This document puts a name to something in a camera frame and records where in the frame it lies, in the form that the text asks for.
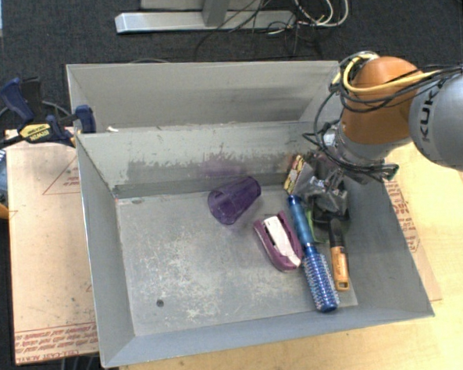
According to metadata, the grey metal bin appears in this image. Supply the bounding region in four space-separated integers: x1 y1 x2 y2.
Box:
66 42 438 370

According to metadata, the brown cardboard board, red print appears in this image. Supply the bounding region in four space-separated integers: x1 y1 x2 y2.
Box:
1 104 446 366

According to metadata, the purple and white stapler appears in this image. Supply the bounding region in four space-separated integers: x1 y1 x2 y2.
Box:
251 209 305 274

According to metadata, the colourful printed packet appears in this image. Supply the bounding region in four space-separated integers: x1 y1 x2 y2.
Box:
280 153 310 197

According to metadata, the orange and black hand tool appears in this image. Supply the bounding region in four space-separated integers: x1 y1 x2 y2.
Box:
326 216 351 293

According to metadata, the purple clear plastic cup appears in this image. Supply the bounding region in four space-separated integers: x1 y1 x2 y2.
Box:
205 175 264 227

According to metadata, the blue round hairbrush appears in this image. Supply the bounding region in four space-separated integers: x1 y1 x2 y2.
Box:
286 191 342 315

